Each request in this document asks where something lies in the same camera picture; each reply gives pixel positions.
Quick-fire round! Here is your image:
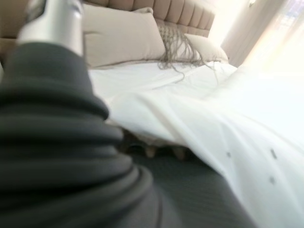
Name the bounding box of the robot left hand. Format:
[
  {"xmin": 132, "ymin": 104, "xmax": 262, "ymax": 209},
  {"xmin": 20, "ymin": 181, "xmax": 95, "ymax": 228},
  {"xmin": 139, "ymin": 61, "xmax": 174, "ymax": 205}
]
[{"xmin": 0, "ymin": 0, "xmax": 255, "ymax": 228}]

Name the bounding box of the large beige pillow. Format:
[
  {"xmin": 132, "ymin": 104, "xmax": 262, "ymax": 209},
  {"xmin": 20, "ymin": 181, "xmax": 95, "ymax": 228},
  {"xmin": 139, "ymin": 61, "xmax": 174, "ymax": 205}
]
[{"xmin": 82, "ymin": 3, "xmax": 167, "ymax": 68}]

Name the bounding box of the tufted beige headboard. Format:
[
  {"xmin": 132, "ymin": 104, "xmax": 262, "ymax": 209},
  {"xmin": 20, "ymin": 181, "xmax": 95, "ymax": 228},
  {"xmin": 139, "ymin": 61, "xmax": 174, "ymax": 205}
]
[{"xmin": 83, "ymin": 0, "xmax": 216, "ymax": 38}]

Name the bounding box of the small beige pillow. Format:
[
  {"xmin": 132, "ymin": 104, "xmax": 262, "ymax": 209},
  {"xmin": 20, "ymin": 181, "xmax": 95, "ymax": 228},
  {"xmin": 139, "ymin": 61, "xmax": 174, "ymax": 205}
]
[{"xmin": 184, "ymin": 33, "xmax": 230, "ymax": 64}]

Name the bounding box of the sheer light curtain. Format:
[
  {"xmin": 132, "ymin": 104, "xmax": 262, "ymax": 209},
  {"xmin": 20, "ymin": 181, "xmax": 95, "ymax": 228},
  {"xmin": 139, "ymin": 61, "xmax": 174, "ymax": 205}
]
[{"xmin": 220, "ymin": 0, "xmax": 304, "ymax": 72}]

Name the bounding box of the white duvet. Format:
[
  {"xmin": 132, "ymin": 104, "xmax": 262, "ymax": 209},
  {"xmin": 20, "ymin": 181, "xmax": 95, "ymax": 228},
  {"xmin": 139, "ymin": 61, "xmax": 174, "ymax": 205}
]
[{"xmin": 104, "ymin": 64, "xmax": 304, "ymax": 228}]

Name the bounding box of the white bed sheet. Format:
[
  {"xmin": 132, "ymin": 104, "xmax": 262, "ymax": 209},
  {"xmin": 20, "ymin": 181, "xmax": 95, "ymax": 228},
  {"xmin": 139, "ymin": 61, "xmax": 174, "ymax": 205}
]
[{"xmin": 89, "ymin": 60, "xmax": 238, "ymax": 100}]

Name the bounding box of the grey tasselled cushion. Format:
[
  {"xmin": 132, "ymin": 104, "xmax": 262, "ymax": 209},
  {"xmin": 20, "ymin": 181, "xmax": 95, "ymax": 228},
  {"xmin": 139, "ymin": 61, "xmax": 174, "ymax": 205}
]
[{"xmin": 155, "ymin": 21, "xmax": 219, "ymax": 84}]

